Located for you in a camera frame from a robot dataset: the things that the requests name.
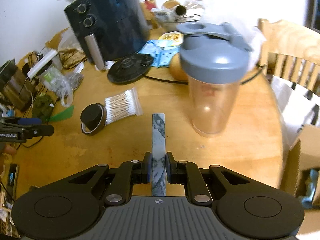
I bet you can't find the marble pattern nail clipper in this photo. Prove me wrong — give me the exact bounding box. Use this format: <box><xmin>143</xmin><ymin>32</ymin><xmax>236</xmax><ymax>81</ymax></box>
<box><xmin>151</xmin><ymin>113</ymin><xmax>166</xmax><ymax>196</ymax></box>

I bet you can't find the black smartphone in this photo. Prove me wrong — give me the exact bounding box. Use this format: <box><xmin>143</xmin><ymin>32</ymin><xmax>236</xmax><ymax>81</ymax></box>
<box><xmin>6</xmin><ymin>164</ymin><xmax>19</xmax><ymax>201</ymax></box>

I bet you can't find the green net bag of nuts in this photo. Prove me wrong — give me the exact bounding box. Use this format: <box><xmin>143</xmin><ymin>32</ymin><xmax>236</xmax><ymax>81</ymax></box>
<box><xmin>31</xmin><ymin>92</ymin><xmax>75</xmax><ymax>124</ymax></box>

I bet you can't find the white long handheld device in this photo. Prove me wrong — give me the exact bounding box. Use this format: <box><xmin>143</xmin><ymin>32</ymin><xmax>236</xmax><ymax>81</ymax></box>
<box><xmin>27</xmin><ymin>49</ymin><xmax>57</xmax><ymax>79</ymax></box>

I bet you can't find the yellow wipes pack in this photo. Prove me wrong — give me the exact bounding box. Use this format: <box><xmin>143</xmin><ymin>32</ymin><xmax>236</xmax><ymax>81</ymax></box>
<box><xmin>158</xmin><ymin>31</ymin><xmax>183</xmax><ymax>46</ymax></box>

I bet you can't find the black power cable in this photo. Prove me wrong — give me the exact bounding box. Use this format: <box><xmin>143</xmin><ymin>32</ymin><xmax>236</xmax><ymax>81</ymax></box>
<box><xmin>15</xmin><ymin>52</ymin><xmax>61</xmax><ymax>149</ymax></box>

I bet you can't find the clear plastic bag of seeds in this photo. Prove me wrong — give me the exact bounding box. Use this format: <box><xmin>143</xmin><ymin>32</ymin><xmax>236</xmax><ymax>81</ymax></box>
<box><xmin>43</xmin><ymin>67</ymin><xmax>84</xmax><ymax>108</ymax></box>

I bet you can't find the dark blue air fryer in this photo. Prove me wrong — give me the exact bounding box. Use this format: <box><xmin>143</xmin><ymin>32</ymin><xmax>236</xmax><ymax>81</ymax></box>
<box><xmin>65</xmin><ymin>0</ymin><xmax>149</xmax><ymax>63</ymax></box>

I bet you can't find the wooden chair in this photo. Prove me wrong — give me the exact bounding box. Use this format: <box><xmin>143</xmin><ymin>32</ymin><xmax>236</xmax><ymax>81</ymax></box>
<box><xmin>258</xmin><ymin>19</ymin><xmax>319</xmax><ymax>95</ymax></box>

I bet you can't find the black kettle base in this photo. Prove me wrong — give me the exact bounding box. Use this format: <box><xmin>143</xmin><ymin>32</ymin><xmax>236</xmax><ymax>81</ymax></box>
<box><xmin>107</xmin><ymin>54</ymin><xmax>154</xmax><ymax>85</ymax></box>

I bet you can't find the bag of cotton swabs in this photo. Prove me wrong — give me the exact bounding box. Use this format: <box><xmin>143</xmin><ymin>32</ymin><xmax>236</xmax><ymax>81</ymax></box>
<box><xmin>105</xmin><ymin>87</ymin><xmax>143</xmax><ymax>126</ymax></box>

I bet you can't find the black round cap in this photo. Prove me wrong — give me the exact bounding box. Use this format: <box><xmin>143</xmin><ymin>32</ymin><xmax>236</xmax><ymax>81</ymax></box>
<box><xmin>80</xmin><ymin>103</ymin><xmax>105</xmax><ymax>131</ymax></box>

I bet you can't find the blue wet wipes pack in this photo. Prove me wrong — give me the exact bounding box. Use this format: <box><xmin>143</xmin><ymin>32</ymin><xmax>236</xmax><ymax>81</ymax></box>
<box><xmin>138</xmin><ymin>40</ymin><xmax>180</xmax><ymax>68</ymax></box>

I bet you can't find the orange fruit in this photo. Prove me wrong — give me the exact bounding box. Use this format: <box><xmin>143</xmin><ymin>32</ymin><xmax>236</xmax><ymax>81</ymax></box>
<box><xmin>169</xmin><ymin>53</ymin><xmax>188</xmax><ymax>82</ymax></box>

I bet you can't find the stainless steel electric kettle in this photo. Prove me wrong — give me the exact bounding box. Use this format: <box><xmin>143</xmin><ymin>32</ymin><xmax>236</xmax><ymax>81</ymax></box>
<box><xmin>1</xmin><ymin>59</ymin><xmax>36</xmax><ymax>112</ymax></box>

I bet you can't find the glass bowl with clutter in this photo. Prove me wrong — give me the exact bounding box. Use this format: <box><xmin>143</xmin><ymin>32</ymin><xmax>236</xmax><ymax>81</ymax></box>
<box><xmin>151</xmin><ymin>0</ymin><xmax>205</xmax><ymax>32</ymax></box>

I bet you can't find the clear shaker bottle grey lid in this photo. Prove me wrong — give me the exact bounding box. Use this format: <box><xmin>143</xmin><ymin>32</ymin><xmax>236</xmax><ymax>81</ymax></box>
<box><xmin>176</xmin><ymin>22</ymin><xmax>252</xmax><ymax>137</ymax></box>

